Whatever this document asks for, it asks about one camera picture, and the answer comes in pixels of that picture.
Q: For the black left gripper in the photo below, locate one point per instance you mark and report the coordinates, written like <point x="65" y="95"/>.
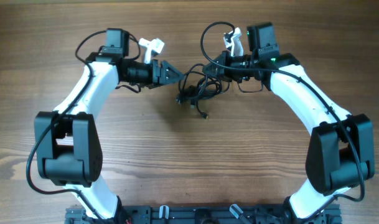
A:
<point x="163" y="74"/>

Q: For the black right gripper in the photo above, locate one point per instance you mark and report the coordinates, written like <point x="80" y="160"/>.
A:
<point x="223" y="61"/>

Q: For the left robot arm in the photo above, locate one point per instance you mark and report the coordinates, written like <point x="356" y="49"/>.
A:
<point x="67" y="147"/>

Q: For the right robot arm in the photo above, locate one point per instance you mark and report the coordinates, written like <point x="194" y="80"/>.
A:
<point x="340" y="154"/>

